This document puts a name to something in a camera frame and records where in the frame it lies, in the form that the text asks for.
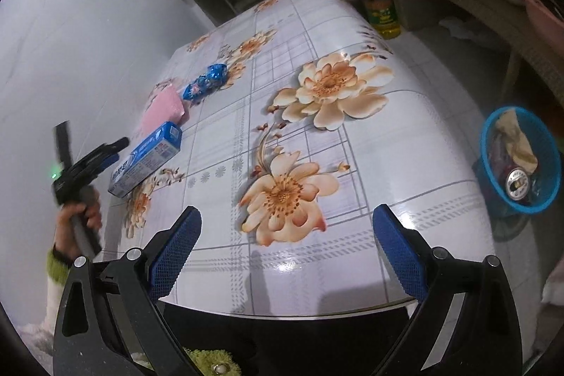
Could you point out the blue white toothpaste box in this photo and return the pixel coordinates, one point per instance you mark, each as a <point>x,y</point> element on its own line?
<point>153,152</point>

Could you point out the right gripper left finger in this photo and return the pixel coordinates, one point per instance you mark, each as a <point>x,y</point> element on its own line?
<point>87,336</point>

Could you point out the floral tablecloth table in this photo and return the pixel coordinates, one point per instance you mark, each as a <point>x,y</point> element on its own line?
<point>320,123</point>

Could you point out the pink scouring sponge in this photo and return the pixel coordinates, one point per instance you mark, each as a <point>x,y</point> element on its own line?
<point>166,106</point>

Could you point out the green fuzzy sleeve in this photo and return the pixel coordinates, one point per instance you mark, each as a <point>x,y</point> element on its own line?
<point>57,267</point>

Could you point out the brown paper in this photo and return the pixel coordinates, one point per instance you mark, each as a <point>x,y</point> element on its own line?
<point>516,142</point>

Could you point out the red drink can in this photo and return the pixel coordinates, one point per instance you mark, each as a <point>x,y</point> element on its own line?
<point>517,184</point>

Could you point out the cooking oil bottle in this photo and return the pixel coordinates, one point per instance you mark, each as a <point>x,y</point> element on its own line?
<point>382,16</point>

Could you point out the blue wrapper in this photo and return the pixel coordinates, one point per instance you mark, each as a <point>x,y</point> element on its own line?
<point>214,78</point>

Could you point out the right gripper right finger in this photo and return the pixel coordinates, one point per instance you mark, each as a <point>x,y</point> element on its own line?
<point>486,339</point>

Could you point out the pink plastic basin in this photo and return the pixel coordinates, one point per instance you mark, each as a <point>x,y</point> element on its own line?
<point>548,26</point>

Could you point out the bare left hand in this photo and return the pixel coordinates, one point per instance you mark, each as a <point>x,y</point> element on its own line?
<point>64,241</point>

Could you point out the blue plastic trash basket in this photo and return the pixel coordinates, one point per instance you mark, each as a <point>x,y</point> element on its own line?
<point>493,165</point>

